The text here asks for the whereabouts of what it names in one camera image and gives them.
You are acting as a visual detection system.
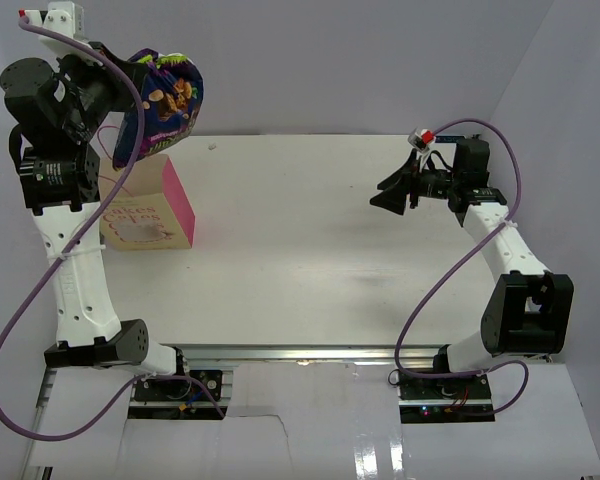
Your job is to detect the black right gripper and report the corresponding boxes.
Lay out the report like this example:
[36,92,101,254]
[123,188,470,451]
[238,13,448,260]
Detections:
[370,149,461,216]

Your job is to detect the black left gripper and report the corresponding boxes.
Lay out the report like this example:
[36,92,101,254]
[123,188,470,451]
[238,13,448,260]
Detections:
[53,40,146,141]

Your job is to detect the large dark blue snack bag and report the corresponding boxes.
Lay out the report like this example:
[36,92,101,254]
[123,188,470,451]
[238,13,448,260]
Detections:
[129,49,204,160]

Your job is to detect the beige and pink paper bag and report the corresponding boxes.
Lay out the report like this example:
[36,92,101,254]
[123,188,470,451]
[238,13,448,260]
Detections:
[100,153,196,251]

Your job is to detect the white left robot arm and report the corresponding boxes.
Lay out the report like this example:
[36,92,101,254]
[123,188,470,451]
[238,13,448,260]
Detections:
[0,54,192,399]

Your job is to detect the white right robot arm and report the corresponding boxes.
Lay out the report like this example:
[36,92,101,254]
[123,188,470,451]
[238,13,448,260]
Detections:
[370,138,574,399]

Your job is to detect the blue label back right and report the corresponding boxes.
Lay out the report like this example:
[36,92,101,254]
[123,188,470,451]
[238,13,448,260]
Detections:
[435,135,465,144]

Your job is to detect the white cardboard front panel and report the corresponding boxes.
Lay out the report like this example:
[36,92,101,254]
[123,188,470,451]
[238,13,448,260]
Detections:
[30,363,600,479]

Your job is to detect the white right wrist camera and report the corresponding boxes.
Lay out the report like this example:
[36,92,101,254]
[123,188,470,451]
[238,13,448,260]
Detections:
[408,129,435,172]

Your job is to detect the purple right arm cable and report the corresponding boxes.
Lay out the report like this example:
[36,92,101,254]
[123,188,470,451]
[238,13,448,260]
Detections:
[395,117,529,416]

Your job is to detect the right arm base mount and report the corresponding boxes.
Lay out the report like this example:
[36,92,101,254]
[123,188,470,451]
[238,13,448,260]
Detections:
[387,369,495,425]

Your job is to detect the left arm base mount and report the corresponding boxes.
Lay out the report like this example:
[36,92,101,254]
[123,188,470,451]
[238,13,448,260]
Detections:
[128,370,227,421]

